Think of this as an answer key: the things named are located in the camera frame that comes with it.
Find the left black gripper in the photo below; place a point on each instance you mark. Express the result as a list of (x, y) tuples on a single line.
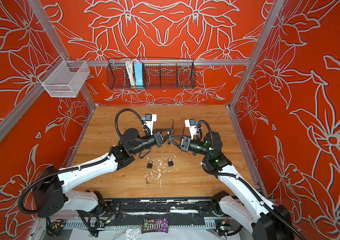
[(158, 138)]

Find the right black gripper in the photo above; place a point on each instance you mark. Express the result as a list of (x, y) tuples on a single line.
[(183, 147)]

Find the black padlock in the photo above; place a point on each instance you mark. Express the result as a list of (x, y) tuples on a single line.
[(170, 162), (150, 164)]

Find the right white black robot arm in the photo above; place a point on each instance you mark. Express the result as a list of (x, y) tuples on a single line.
[(255, 213)]

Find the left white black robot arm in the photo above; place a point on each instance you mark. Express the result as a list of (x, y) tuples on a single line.
[(48, 194)]

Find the light blue box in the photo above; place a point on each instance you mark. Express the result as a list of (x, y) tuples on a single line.
[(138, 66)]

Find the purple candy bag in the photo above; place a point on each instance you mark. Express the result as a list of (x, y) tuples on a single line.
[(155, 226)]

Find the clear plastic sheet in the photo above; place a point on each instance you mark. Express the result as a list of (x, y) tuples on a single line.
[(127, 234)]

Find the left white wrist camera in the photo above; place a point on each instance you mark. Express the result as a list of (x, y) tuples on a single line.
[(149, 120)]

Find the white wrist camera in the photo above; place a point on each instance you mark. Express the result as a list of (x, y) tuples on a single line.
[(192, 126), (149, 120)]

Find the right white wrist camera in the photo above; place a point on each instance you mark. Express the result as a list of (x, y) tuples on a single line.
[(192, 126)]

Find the black wire wall basket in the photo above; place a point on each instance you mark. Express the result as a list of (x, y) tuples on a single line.
[(159, 74)]

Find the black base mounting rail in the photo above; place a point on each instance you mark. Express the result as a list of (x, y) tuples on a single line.
[(202, 206)]

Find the clear plastic wall bin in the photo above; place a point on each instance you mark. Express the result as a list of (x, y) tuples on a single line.
[(63, 81)]

